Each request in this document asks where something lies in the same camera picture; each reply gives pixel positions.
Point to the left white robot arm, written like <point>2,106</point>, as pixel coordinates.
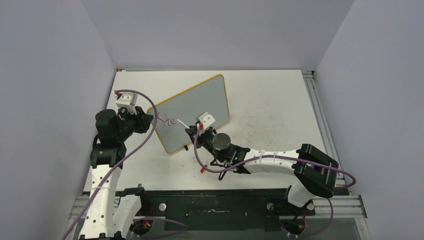
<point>102,220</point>

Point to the aluminium frame rail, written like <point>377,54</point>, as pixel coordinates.
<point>347,206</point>

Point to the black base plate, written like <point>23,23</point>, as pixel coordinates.
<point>228,222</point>

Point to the red white marker pen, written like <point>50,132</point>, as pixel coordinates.
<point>182,123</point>

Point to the yellow framed whiteboard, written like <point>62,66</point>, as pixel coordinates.
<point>184,99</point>

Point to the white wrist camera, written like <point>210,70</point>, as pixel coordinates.
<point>126,100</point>
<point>206,120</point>

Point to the aluminium side rail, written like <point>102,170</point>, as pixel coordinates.
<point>323,126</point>

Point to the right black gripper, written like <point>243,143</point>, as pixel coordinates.
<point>201,136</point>

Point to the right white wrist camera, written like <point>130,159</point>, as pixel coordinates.
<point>206,120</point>

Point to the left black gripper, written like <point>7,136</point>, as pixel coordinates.
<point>142,120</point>

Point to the red marker cap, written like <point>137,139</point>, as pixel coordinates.
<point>203,168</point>

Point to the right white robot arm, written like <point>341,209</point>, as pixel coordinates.
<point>316,172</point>

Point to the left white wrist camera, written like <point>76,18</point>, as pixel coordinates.
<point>126,100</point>

